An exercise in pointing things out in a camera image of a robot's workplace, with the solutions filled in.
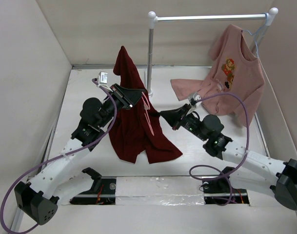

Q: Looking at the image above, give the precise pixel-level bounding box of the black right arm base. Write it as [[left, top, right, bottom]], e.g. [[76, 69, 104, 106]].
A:
[[200, 178, 249, 205]]

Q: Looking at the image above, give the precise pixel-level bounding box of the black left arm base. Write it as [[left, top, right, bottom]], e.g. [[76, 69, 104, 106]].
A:
[[70, 167, 117, 205]]

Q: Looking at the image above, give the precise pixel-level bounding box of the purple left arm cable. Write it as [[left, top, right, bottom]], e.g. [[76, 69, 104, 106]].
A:
[[0, 78, 119, 234]]

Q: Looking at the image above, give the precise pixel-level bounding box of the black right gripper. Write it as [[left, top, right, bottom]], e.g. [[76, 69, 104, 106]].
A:
[[160, 103, 208, 141]]

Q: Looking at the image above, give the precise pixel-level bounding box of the pink wire hanger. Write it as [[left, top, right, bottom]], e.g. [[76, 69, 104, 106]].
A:
[[141, 92, 155, 136]]

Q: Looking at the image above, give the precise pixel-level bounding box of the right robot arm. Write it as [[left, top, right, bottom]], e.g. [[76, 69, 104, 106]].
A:
[[160, 104, 297, 211]]

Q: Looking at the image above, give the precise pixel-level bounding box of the pink printed t shirt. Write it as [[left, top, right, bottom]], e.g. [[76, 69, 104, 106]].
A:
[[171, 24, 265, 127]]

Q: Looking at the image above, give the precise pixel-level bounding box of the dark red t shirt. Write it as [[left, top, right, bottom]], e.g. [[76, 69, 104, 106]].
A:
[[109, 46, 182, 164]]

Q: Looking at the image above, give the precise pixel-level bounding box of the blue wire hanger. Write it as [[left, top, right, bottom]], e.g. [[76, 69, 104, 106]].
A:
[[242, 13, 271, 58]]

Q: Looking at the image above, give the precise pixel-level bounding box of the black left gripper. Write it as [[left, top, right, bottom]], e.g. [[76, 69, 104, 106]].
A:
[[98, 83, 145, 128]]

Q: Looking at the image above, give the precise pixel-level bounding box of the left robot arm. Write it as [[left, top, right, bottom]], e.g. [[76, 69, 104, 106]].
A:
[[14, 84, 144, 225]]

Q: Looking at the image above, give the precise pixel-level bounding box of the white metal clothes rack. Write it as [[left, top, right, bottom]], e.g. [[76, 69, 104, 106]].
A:
[[145, 7, 278, 96]]

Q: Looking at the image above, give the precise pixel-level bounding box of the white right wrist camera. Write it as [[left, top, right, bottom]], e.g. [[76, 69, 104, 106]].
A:
[[188, 92, 201, 108]]

